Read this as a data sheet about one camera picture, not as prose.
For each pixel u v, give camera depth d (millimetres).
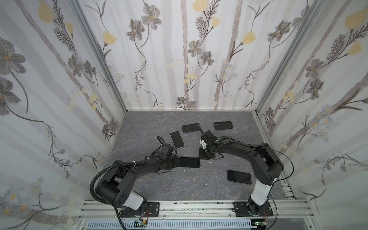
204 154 822
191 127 1045
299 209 765
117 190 434
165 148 731
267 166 485
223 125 1117
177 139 1045
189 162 912
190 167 885
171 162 782
